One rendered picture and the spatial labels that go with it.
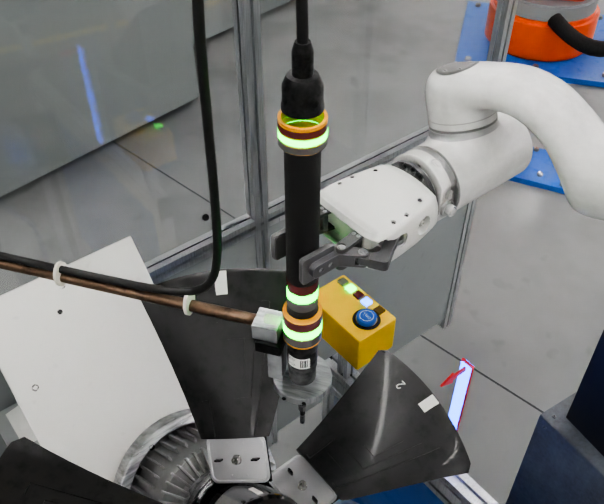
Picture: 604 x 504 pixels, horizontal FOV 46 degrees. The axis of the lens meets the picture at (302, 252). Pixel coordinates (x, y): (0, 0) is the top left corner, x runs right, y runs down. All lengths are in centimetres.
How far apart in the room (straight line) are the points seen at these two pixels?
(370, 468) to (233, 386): 24
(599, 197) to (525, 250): 254
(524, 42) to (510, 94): 389
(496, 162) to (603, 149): 13
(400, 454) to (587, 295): 214
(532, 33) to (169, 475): 389
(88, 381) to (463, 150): 67
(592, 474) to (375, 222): 90
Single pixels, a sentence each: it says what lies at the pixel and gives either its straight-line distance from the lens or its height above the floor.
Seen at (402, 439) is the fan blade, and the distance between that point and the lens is 112.
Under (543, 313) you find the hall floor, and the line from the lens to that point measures 303.
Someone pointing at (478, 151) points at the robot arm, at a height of 167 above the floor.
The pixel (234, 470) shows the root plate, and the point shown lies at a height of 124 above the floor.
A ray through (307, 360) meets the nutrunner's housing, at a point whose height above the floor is 149.
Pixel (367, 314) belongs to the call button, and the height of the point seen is 108.
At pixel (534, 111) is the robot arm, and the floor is 175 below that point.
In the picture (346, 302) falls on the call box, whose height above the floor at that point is 107.
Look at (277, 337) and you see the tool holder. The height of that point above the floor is 151.
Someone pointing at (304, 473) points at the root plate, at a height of 118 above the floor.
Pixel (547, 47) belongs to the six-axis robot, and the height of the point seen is 14.
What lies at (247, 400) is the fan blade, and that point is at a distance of 98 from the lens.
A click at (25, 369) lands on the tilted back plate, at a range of 115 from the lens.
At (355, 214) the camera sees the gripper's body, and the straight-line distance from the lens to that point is 73.
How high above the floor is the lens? 212
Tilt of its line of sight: 43 degrees down
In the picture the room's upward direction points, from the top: straight up
